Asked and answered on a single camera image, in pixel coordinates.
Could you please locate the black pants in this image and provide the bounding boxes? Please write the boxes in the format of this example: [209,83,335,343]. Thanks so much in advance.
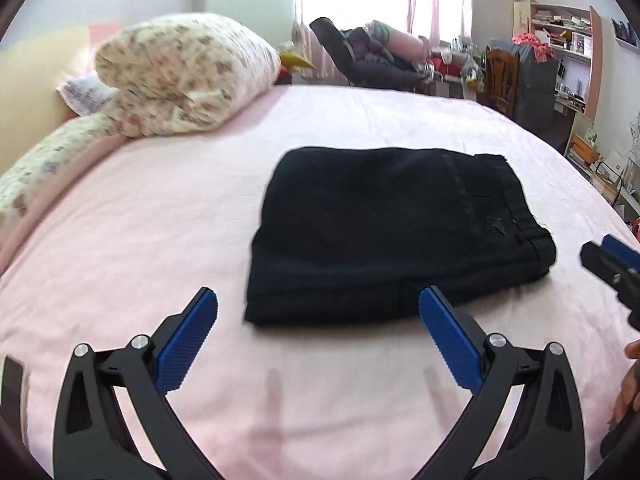
[244,146,556,326]

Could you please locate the right hand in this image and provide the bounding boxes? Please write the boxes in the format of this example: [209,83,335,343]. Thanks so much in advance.
[611,340,640,424]

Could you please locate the dark grey desk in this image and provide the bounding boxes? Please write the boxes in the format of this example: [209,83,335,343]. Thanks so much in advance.
[511,44,575,153]

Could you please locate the pink bed sheet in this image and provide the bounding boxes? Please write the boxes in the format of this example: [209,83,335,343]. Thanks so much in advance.
[1,86,636,479]

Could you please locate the brown wooden chair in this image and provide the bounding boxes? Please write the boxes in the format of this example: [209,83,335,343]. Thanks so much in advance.
[485,48,520,118]

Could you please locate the pink bookshelf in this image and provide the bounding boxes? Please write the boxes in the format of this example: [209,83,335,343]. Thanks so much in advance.
[513,0,603,122]

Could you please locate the floral pillow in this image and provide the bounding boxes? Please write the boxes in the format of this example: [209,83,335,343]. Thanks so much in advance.
[1,113,122,229]

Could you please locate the black reclining chair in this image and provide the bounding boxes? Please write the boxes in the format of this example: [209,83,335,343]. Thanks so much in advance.
[310,18,435,93]

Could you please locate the purple patterned pillow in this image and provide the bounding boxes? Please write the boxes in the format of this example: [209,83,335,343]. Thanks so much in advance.
[56,72,117,116]

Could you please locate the floral folded quilt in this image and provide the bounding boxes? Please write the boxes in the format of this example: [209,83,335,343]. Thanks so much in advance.
[94,13,281,138]

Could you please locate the beige headboard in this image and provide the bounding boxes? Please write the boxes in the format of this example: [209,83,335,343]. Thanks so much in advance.
[1,26,91,171]

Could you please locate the yellow plush toy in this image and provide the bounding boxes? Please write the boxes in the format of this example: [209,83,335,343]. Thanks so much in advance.
[276,50,317,86]

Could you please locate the wall shelf with books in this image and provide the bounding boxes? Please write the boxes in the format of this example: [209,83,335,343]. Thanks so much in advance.
[612,20,640,54]

